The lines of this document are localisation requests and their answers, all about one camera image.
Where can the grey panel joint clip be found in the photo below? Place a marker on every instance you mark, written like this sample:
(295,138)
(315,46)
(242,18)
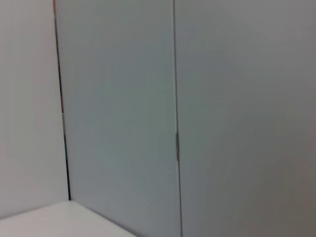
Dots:
(177,145)

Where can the white partition board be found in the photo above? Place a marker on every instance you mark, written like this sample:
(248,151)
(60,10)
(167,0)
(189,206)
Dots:
(118,98)

